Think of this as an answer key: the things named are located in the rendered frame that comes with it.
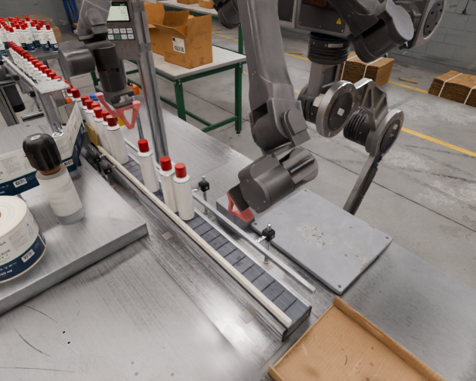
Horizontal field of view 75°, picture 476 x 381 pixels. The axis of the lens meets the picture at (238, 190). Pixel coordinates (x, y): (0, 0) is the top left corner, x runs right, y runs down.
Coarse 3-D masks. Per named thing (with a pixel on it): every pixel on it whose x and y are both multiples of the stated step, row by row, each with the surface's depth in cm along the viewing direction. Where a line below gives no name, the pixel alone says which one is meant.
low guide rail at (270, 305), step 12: (108, 156) 127; (120, 168) 121; (132, 180) 116; (144, 192) 111; (156, 204) 107; (204, 240) 91; (216, 252) 88; (228, 264) 85; (240, 276) 82; (252, 288) 79; (264, 300) 76; (276, 312) 74; (288, 324) 72
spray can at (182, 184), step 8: (176, 168) 91; (184, 168) 92; (176, 176) 93; (184, 176) 93; (176, 184) 94; (184, 184) 93; (176, 192) 96; (184, 192) 95; (184, 200) 97; (192, 200) 100; (184, 208) 99; (192, 208) 101; (184, 216) 101; (192, 216) 103
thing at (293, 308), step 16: (160, 192) 115; (160, 208) 108; (176, 224) 102; (192, 224) 102; (208, 224) 102; (208, 240) 96; (224, 240) 96; (224, 256) 91; (240, 256) 91; (240, 272) 87; (256, 272) 87; (272, 288) 83; (288, 304) 79; (304, 304) 79
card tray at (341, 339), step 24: (336, 312) 82; (312, 336) 77; (336, 336) 77; (360, 336) 77; (384, 336) 75; (288, 360) 73; (312, 360) 73; (336, 360) 73; (360, 360) 73; (384, 360) 73; (408, 360) 72
